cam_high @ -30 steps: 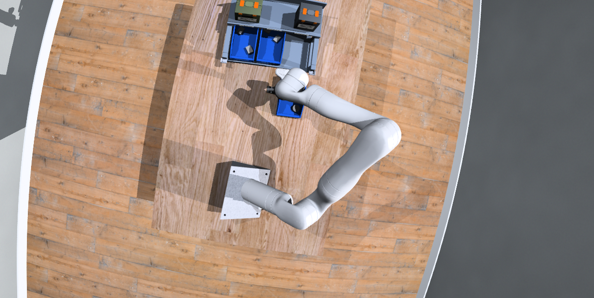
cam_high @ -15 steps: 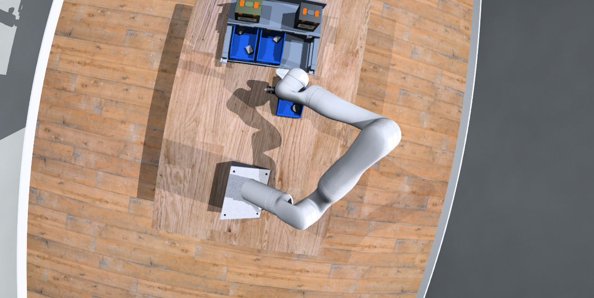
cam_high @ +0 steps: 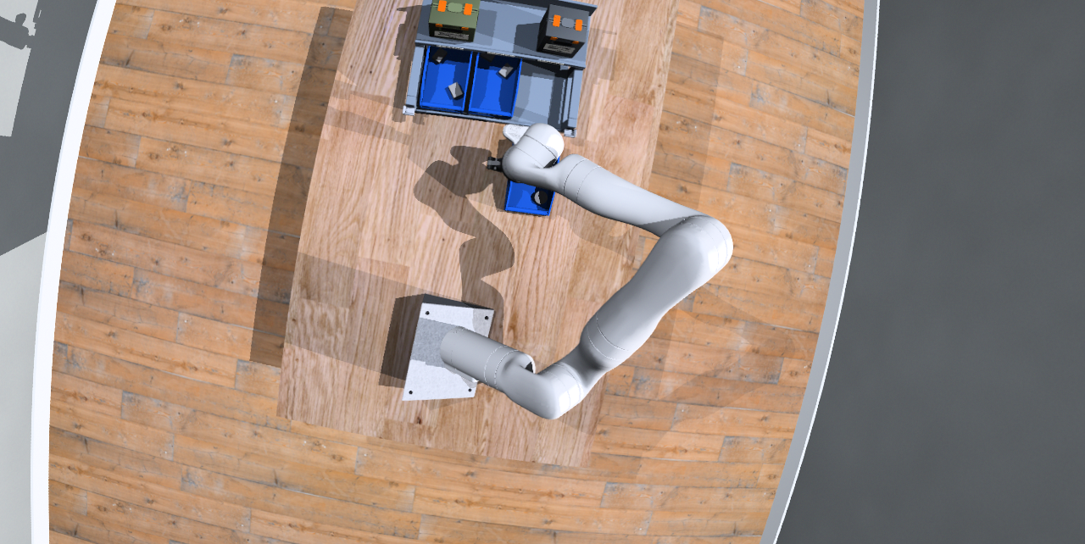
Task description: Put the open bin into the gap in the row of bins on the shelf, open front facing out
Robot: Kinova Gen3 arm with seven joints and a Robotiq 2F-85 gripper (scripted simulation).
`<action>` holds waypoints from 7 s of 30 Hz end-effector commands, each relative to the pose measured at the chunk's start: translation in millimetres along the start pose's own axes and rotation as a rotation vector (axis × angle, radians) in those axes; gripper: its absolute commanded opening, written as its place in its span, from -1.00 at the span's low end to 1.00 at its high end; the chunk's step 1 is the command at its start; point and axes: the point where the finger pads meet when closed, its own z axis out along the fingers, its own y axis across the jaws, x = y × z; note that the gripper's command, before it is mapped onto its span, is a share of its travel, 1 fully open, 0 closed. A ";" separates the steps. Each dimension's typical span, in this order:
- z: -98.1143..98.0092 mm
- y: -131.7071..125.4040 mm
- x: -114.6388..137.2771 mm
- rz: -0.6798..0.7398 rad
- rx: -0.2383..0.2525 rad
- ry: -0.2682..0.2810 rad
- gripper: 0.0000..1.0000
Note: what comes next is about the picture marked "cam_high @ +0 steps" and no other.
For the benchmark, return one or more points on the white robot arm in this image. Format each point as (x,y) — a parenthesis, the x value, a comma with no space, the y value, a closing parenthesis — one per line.
(684,258)

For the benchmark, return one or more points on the grey metal shelf rack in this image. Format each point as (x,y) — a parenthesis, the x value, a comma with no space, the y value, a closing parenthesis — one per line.
(510,28)

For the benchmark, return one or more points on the olive green case with orange latches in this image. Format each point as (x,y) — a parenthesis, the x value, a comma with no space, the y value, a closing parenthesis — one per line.
(454,19)

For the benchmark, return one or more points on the black case with orange grip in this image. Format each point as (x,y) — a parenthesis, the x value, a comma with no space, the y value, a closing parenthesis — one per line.
(563,31)

